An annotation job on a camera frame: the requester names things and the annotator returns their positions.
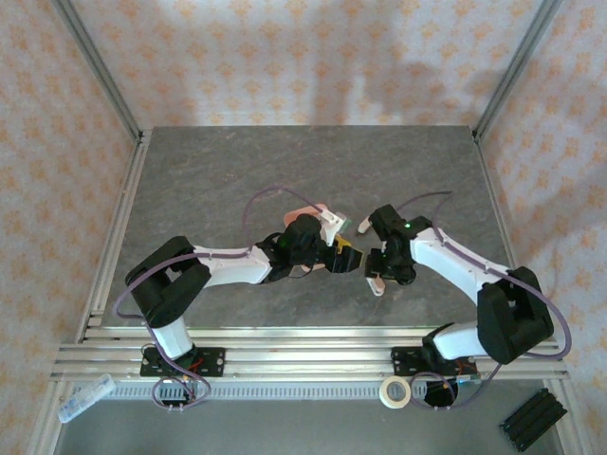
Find pink white stapler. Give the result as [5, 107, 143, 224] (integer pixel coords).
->
[363, 273, 387, 298]

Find pink plastic tray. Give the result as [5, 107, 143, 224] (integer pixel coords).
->
[283, 202, 333, 274]

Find white masking tape roll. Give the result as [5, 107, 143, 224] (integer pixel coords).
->
[378, 376, 413, 410]

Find short black extrusion bar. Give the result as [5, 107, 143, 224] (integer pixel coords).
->
[498, 388, 569, 451]

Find clear plastic packet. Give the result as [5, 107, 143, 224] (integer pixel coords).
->
[56, 373, 117, 425]

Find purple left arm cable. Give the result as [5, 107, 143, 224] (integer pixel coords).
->
[113, 186, 326, 414]

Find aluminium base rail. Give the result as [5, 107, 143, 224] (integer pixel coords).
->
[50, 325, 570, 383]

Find aluminium side rail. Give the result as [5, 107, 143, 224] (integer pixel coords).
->
[473, 130, 546, 342]
[75, 130, 153, 342]

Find grey slotted cable duct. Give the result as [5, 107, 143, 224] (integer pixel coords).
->
[101, 381, 459, 400]

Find aluminium frame post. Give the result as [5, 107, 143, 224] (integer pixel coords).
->
[471, 0, 565, 143]
[50, 0, 146, 143]

